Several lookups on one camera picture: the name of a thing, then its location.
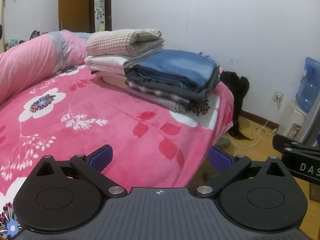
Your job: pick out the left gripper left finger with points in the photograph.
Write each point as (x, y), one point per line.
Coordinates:
(79, 176)

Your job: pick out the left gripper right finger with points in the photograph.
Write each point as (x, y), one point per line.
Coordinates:
(240, 176)

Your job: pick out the light blue denim jeans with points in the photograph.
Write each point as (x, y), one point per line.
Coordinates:
(184, 69)

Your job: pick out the white water dispenser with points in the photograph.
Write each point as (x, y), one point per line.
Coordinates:
(301, 126)

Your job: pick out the pink floral bed blanket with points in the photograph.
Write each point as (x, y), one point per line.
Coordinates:
(77, 113)

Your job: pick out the blue water bottle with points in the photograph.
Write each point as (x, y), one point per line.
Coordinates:
(309, 85)

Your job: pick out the black hanging garment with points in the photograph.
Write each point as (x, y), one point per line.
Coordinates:
(239, 87)

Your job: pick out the peach folded garment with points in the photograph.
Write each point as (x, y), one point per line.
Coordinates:
(117, 80)

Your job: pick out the plaid folded garment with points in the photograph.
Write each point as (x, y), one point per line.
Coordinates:
(170, 101)

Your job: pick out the dark grey folded garment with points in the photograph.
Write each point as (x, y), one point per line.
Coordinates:
(160, 88)

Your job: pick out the white pink folded garment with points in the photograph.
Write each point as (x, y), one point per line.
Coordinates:
(116, 63)

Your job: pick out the pink grey rolled duvet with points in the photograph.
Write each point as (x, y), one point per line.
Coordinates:
(27, 64)

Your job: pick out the brown wooden door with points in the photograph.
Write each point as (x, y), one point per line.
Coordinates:
(76, 15)

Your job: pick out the white wall socket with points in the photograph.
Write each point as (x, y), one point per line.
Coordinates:
(278, 96)

